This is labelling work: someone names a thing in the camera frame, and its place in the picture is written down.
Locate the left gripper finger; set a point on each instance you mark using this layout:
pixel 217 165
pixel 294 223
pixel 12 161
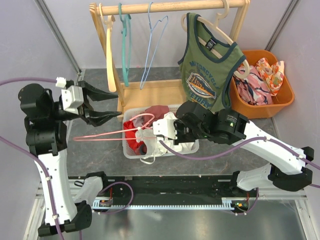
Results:
pixel 94 93
pixel 96 119

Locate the wooden clothes rack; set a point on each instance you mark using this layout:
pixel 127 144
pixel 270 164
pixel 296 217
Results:
pixel 163 92

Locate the beige wooden hanger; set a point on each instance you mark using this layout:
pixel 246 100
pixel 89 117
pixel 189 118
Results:
pixel 108 47

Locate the white plastic basket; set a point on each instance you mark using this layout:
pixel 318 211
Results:
pixel 128 114

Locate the mauve pink tank top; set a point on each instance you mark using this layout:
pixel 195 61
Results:
pixel 138 121

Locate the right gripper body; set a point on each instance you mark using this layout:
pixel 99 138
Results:
pixel 186 135

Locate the orange plastic bin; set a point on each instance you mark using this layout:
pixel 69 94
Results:
pixel 283 99

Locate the green printed tank top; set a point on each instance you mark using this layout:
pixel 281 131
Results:
pixel 207 66

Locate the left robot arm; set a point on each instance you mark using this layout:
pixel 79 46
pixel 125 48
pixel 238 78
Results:
pixel 46 137

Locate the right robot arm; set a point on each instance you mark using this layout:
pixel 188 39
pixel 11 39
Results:
pixel 286 165

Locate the white tank top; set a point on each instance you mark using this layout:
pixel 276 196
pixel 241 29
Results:
pixel 151 148

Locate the slotted cable duct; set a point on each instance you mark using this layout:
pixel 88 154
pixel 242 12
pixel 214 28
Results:
pixel 104 205

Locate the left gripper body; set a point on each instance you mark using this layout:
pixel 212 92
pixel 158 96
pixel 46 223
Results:
pixel 83 110

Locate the light blue hanger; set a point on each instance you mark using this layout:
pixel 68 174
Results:
pixel 156 31

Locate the orange floral cloth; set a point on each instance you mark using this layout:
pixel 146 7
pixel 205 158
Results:
pixel 273 75

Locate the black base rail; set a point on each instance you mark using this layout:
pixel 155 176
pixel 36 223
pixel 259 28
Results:
pixel 181 189

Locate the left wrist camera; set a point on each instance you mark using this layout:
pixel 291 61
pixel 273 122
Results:
pixel 71 95

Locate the rust red tank top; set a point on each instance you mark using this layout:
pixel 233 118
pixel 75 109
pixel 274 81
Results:
pixel 158 111

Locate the pink patterned cloth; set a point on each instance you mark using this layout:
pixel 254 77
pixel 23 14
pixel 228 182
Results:
pixel 252 89

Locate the teal plastic hanger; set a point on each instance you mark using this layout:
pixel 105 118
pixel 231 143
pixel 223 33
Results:
pixel 126 46

